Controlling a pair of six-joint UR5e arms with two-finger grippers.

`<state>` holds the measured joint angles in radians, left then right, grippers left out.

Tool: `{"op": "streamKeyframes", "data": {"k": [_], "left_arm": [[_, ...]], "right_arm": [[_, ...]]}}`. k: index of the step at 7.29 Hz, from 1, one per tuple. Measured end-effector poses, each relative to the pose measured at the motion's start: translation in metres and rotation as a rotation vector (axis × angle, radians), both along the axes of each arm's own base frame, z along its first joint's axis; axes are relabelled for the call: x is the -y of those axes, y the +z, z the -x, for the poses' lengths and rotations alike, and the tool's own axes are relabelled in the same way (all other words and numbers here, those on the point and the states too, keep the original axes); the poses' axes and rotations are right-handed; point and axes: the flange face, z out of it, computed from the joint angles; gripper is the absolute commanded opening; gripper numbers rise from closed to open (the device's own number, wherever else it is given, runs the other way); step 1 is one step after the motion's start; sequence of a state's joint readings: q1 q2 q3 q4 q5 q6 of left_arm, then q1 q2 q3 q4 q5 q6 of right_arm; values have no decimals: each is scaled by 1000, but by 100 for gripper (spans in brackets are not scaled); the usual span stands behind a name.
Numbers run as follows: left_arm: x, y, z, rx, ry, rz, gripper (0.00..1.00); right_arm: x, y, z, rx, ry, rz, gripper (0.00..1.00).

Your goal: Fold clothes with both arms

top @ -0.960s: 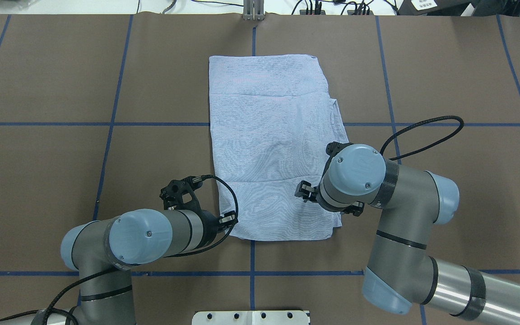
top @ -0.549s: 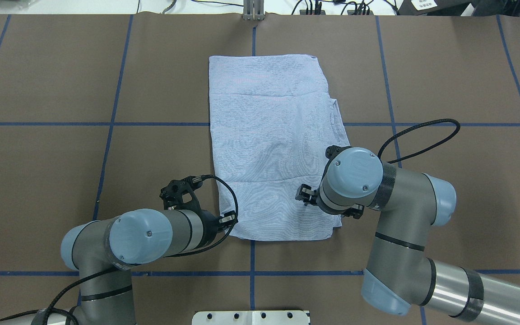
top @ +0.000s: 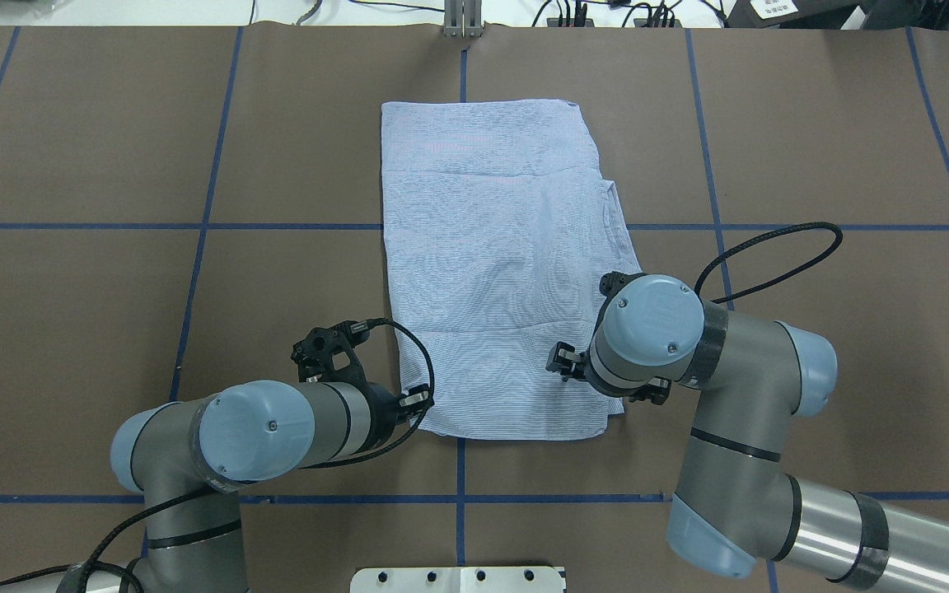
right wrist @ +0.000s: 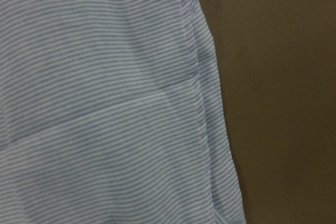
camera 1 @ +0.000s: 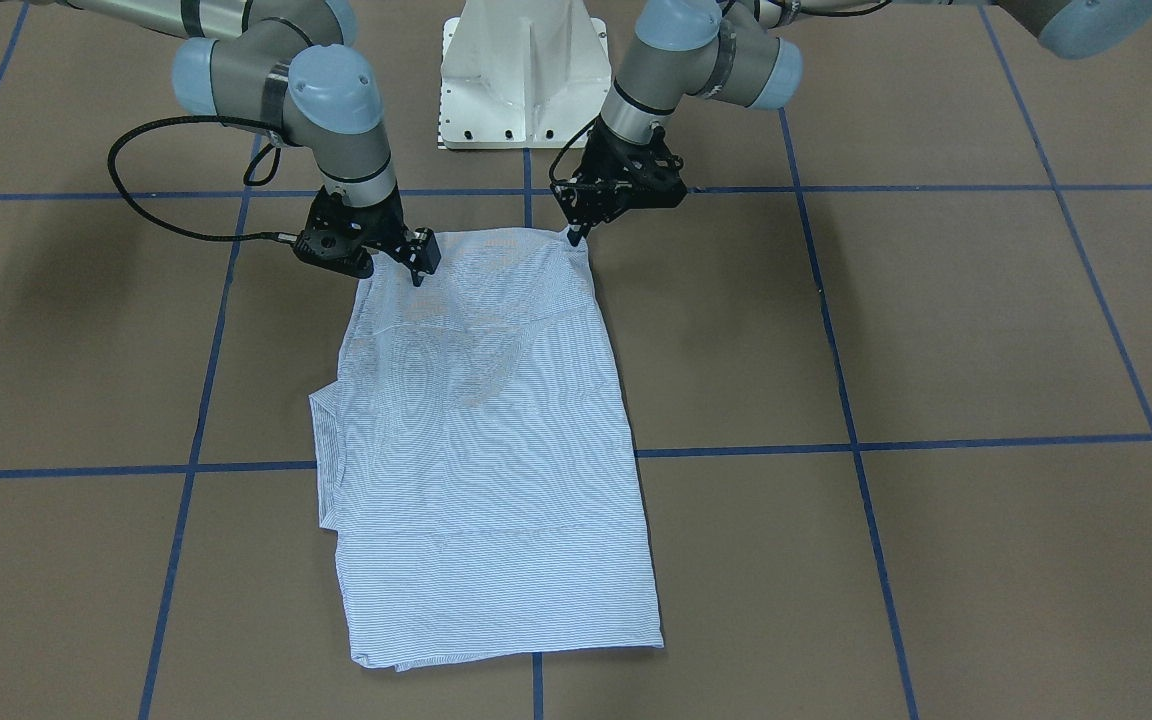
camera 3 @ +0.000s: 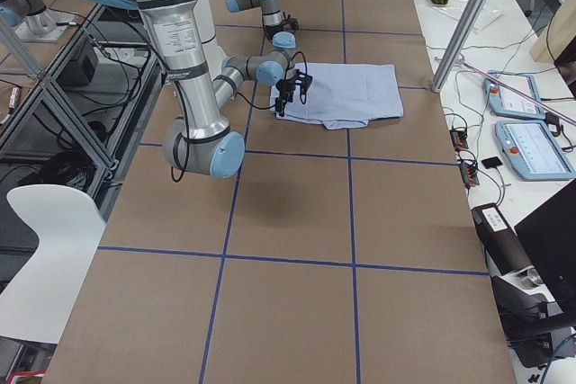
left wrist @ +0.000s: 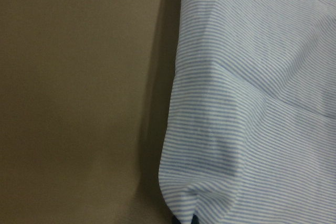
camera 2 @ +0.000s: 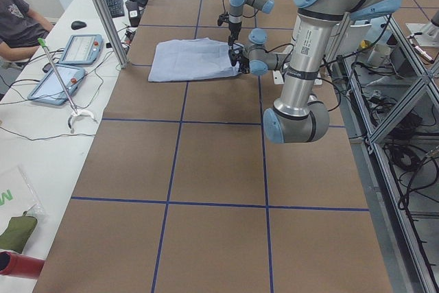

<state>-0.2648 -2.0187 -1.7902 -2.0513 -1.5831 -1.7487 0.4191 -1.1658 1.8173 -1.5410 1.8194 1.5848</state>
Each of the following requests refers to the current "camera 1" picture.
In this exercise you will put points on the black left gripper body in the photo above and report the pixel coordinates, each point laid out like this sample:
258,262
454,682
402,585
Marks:
604,160

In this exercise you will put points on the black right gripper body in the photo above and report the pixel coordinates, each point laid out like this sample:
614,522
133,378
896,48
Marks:
383,225

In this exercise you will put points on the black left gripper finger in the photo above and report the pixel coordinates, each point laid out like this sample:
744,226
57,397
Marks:
576,233

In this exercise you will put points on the light blue striped shirt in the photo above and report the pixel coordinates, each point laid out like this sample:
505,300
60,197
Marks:
476,465

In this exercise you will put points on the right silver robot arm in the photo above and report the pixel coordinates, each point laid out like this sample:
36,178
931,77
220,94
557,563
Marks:
289,71

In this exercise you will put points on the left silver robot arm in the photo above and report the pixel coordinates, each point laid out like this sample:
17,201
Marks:
715,50

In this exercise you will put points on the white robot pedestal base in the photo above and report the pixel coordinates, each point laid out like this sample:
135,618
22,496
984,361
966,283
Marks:
521,74

